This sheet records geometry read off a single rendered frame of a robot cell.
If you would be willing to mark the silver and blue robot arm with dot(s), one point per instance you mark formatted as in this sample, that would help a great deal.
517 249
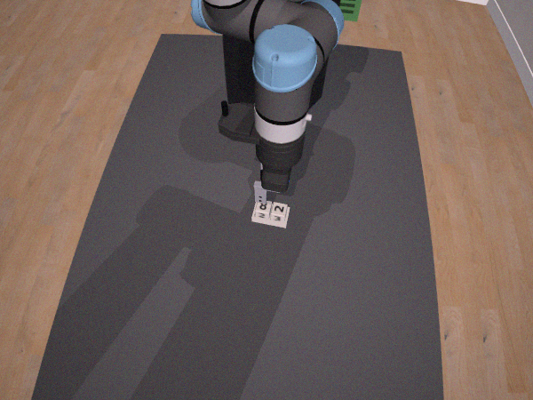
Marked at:
285 56

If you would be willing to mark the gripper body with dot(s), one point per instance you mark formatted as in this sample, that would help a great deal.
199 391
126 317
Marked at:
280 148

